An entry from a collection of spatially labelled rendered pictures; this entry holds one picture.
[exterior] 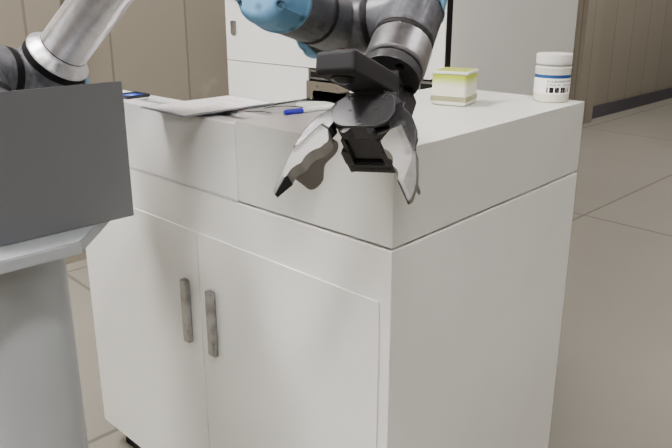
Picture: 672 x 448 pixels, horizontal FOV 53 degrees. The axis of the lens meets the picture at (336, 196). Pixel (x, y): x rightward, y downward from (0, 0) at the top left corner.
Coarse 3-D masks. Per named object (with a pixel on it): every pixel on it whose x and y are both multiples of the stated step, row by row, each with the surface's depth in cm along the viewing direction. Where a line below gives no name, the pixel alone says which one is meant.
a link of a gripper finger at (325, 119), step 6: (330, 108) 75; (324, 114) 75; (330, 114) 75; (318, 120) 75; (324, 120) 74; (330, 120) 74; (312, 126) 75; (318, 126) 74; (324, 126) 74; (330, 126) 74; (336, 126) 74; (306, 132) 74; (330, 132) 74; (336, 132) 75; (300, 138) 74; (294, 144) 74
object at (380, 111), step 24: (384, 48) 77; (408, 72) 77; (360, 96) 74; (384, 96) 73; (408, 96) 80; (336, 120) 73; (360, 120) 72; (384, 120) 71; (360, 144) 75; (360, 168) 78; (384, 168) 76
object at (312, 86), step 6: (306, 84) 190; (312, 84) 188; (318, 84) 187; (324, 84) 185; (330, 84) 184; (336, 84) 182; (306, 90) 190; (312, 90) 189; (318, 90) 187; (324, 90) 186; (330, 90) 184; (336, 90) 183; (342, 90) 181; (348, 90) 180; (306, 96) 191; (312, 96) 189
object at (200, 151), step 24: (144, 120) 137; (168, 120) 131; (192, 120) 125; (216, 120) 121; (144, 144) 139; (168, 144) 133; (192, 144) 127; (216, 144) 122; (144, 168) 141; (168, 168) 134; (192, 168) 129; (216, 168) 123; (216, 192) 125
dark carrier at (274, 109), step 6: (294, 102) 178; (336, 102) 178; (252, 108) 169; (258, 108) 169; (264, 108) 169; (270, 108) 170; (276, 108) 170; (282, 108) 170; (288, 108) 170; (294, 108) 170; (264, 114) 161; (270, 114) 161
